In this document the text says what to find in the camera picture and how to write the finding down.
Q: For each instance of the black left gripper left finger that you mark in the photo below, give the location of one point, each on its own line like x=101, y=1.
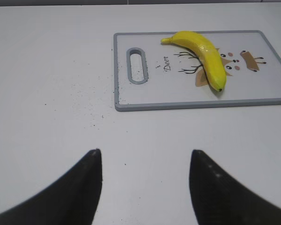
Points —
x=70, y=200

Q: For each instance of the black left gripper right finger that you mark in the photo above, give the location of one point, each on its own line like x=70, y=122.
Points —
x=219, y=199

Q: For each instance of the yellow plastic banana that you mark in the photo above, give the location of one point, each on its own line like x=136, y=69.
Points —
x=206, y=53

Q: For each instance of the white grey-rimmed cutting board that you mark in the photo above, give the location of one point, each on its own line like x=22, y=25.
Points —
x=152, y=76

